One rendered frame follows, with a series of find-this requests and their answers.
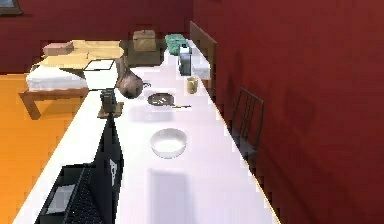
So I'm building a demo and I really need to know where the beige cup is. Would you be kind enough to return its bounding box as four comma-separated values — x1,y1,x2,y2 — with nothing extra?
186,76,200,95

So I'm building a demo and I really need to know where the white bowl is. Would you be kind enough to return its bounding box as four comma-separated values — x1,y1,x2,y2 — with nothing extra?
149,127,188,160

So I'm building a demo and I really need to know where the white block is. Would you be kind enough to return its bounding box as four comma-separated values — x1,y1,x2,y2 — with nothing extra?
191,59,212,81

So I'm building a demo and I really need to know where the dark slatted chair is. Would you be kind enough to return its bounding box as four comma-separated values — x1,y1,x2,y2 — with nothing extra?
229,86,266,168

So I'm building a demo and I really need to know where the brown wooden chair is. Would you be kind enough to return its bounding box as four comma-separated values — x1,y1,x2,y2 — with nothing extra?
188,20,219,90

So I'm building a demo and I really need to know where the brown round kettle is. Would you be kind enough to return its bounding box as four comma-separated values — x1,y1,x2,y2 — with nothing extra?
116,56,152,100

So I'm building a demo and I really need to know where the dark olive chest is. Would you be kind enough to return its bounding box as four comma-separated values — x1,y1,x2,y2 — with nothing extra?
119,38,168,68

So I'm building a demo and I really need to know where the long white table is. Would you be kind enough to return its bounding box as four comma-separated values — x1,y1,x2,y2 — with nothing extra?
12,39,282,224

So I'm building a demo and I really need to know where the tan cardboard box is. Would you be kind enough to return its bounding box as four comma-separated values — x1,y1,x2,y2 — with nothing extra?
132,29,158,53

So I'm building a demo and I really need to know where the white box with black rim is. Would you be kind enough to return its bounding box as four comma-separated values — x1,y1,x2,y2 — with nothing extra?
82,58,119,91

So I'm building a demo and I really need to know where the beige blanket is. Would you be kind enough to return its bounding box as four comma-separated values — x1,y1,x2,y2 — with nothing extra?
39,39,125,70

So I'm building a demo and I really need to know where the black laptop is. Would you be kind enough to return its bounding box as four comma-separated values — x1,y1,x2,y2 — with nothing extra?
34,114,125,224

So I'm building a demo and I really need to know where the wooden bed with white mattress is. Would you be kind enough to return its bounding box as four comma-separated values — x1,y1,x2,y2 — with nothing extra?
17,39,126,121

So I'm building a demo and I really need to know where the pink pillow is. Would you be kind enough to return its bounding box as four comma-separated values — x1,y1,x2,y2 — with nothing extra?
42,41,75,57

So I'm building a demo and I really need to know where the framed wall picture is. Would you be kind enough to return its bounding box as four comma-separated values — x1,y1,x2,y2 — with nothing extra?
0,0,24,16

